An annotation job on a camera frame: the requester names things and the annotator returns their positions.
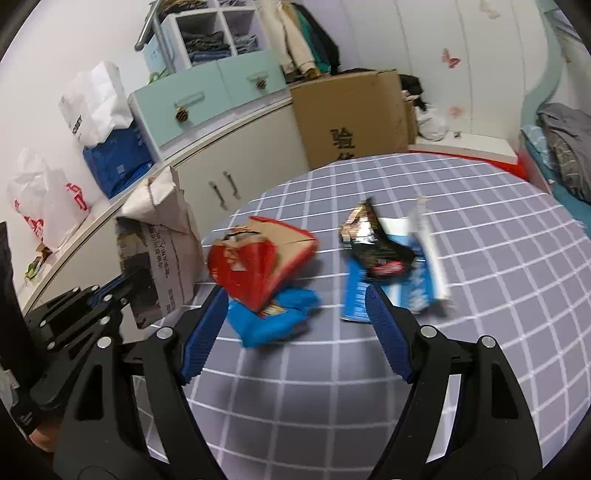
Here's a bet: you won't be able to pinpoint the small green and brown clutter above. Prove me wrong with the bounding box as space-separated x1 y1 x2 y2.
25 244 54 280

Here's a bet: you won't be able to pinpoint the white paper bag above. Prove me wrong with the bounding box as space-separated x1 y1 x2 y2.
58 61 135 147

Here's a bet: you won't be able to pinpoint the black and blue wrappers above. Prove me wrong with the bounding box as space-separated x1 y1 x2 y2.
340 196 452 324

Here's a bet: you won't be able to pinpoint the small white plastic bag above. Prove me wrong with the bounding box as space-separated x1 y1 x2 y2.
415 106 449 142

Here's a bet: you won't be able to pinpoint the blue woven bag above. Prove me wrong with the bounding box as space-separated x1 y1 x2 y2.
82 127 156 199

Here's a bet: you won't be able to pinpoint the teal drawer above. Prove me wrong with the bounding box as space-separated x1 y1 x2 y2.
217 48 287 96
129 65 232 149

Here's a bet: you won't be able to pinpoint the white board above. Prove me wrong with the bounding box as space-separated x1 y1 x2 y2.
408 133 518 162

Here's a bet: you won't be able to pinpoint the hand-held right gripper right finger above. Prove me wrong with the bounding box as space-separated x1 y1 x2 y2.
365 284 544 480

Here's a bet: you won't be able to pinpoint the pile of black clothes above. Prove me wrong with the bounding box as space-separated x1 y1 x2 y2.
399 74 426 110

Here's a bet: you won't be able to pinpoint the beige hanging jacket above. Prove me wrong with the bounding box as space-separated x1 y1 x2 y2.
259 0 320 77

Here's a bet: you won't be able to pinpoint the red plastic stool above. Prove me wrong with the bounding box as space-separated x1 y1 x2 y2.
406 145 533 179

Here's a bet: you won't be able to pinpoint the white wardrobe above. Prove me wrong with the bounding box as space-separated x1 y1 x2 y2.
332 0 551 149

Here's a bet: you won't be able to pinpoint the table with checked grey tablecloth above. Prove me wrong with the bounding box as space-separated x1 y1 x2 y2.
185 152 588 480

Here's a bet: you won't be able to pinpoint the teal printed bed sheet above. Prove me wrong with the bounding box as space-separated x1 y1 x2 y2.
519 124 583 200

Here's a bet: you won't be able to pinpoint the black hanging jacket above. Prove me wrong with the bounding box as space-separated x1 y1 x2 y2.
300 2 343 71

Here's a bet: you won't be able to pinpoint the light teal storage box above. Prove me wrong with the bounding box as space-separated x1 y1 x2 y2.
143 34 170 75

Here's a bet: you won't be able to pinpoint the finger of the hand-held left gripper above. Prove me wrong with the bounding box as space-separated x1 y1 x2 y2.
46 295 135 366
23 275 126 334

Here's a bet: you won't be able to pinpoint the red snack packet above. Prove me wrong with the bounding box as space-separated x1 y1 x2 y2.
206 215 320 315

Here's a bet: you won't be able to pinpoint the brown cardboard box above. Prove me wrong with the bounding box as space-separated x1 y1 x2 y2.
289 69 417 172

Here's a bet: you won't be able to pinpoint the black snack packet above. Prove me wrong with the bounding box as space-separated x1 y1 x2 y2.
339 199 417 280

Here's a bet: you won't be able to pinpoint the green hanging garment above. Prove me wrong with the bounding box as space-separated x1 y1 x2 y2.
295 4 332 75

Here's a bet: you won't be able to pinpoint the grey duvet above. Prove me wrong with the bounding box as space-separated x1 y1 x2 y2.
535 102 591 204

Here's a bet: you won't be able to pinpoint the grey metal handrail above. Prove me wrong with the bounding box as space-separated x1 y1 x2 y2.
134 0 163 52

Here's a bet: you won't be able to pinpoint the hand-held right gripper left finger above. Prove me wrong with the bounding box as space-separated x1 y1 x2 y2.
53 286 230 480

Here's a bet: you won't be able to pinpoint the person's left hand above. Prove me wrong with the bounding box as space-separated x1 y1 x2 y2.
30 415 62 452

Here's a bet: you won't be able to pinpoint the white plastic bag red print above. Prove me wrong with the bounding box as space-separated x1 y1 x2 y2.
6 148 93 253

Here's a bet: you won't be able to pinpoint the grey printed paper bag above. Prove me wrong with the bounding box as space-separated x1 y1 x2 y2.
115 166 206 329

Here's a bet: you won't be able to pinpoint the blue packet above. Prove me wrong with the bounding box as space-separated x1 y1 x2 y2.
226 288 322 348

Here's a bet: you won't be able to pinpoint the low white cabinet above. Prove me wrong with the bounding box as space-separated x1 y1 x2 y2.
21 90 310 315

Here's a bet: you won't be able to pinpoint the folded jeans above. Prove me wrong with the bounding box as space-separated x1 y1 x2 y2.
231 34 260 56
178 30 232 64

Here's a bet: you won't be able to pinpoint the teal bunk bed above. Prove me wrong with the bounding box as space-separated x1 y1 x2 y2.
519 0 591 205

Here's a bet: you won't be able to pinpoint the stack of folded clothes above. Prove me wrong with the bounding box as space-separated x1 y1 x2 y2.
161 0 209 13

